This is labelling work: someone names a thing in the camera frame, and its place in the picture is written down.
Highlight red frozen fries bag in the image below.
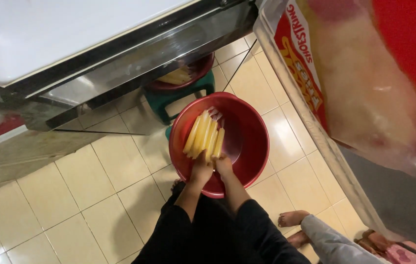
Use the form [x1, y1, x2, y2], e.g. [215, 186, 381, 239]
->
[273, 0, 416, 185]

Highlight person's left hand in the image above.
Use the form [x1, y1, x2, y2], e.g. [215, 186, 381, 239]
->
[190, 150, 214, 186]

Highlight white steel chest freezer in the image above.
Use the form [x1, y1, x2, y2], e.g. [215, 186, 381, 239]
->
[0, 0, 259, 201]

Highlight person's black trousers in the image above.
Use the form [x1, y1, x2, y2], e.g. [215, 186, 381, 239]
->
[131, 181, 312, 264]

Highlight bundle of yellow ice pops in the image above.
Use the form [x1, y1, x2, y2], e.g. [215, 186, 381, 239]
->
[183, 107, 226, 160]

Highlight red plastic basin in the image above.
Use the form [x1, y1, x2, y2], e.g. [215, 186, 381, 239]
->
[168, 92, 270, 199]

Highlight pink slippers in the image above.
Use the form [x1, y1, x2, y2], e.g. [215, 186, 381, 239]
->
[354, 229, 416, 264]

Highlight person's right hand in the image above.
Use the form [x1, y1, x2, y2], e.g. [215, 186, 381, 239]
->
[213, 153, 234, 181]

